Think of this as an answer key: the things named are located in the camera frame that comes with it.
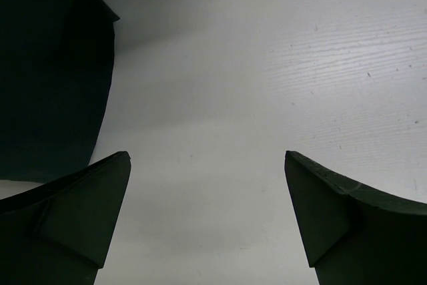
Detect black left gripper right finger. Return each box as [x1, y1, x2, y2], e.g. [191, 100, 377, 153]
[284, 151, 426, 285]

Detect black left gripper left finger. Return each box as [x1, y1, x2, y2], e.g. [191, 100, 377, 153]
[1, 152, 131, 285]

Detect dark green hanging trousers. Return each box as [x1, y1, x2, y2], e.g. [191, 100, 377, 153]
[1, 0, 118, 183]

